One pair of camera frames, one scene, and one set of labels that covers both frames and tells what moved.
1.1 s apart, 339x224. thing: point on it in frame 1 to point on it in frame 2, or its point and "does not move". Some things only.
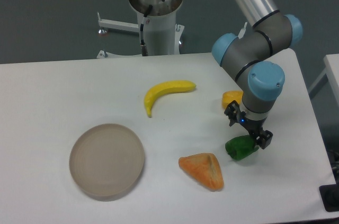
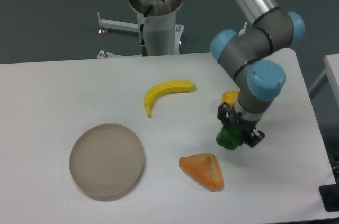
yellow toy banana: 161,88 does not move
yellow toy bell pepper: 229,96 does not move
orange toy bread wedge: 205,169 does not move
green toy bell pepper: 240,147 to 230,137
